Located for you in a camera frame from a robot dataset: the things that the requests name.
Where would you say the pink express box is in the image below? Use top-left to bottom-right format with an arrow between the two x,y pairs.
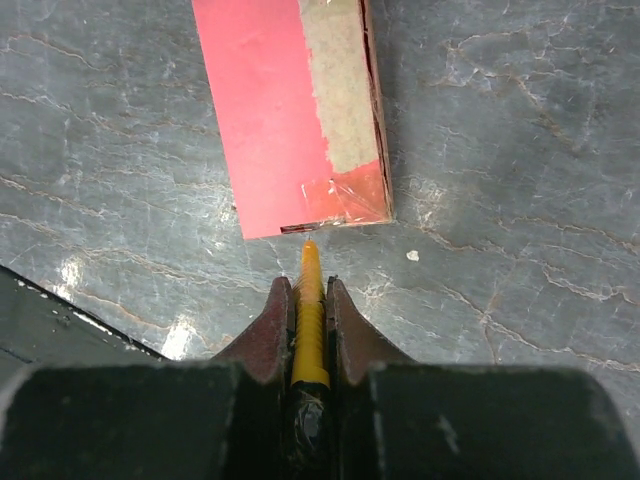
193,1 -> 393,239

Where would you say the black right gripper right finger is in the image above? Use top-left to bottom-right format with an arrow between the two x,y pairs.
327,278 -> 639,479

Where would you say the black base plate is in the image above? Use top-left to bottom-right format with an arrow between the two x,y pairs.
1,267 -> 166,382

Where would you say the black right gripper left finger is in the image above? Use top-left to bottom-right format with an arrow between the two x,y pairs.
1,277 -> 293,479

